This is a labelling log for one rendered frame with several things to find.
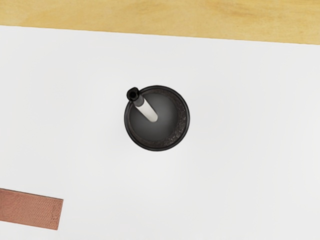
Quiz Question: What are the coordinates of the flat brown rectangular block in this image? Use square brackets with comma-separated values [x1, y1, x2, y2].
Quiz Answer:
[0, 188, 64, 231]

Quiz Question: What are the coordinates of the white pen with black cap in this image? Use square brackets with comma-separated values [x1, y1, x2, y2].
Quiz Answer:
[126, 86, 159, 123]

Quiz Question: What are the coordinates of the black mesh pen holder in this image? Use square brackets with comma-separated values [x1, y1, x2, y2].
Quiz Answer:
[123, 85, 191, 152]

